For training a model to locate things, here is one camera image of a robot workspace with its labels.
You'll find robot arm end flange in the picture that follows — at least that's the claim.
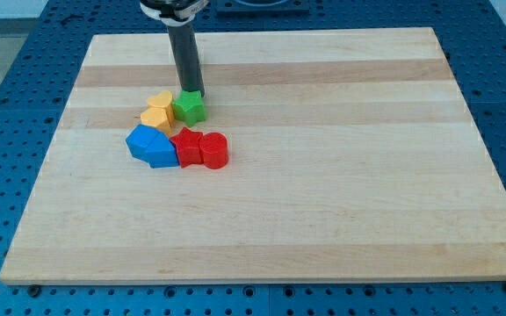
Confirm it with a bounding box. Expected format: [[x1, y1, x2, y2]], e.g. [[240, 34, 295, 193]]
[[140, 0, 209, 22]]

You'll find red cylinder block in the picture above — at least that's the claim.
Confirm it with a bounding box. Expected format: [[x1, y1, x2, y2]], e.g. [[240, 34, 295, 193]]
[[199, 133, 229, 169]]

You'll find red star block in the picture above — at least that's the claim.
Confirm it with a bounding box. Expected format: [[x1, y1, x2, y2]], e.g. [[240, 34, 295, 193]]
[[170, 127, 203, 168]]

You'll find green star block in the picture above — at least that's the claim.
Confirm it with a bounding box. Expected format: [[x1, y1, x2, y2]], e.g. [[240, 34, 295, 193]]
[[173, 90, 206, 127]]

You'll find blue pentagon block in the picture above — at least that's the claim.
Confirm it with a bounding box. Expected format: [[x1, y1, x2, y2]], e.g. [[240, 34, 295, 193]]
[[143, 133, 179, 169]]

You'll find light wooden board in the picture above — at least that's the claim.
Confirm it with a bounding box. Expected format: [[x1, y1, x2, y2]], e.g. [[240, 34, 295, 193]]
[[0, 27, 506, 285]]

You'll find yellow heart block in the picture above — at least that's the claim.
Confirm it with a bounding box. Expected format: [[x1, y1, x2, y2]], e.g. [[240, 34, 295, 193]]
[[147, 90, 175, 125]]

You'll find yellow pentagon block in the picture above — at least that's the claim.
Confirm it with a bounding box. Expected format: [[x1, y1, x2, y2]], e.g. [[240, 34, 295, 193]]
[[140, 108, 172, 136]]

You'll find blue cube block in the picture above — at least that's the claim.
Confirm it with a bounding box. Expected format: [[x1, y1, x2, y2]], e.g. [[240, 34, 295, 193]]
[[126, 125, 161, 162]]

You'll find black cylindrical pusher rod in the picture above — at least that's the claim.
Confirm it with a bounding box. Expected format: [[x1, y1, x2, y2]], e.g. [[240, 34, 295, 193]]
[[167, 22, 205, 97]]

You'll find dark blue base plate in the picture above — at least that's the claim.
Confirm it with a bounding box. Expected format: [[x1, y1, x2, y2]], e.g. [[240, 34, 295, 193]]
[[212, 0, 310, 17]]

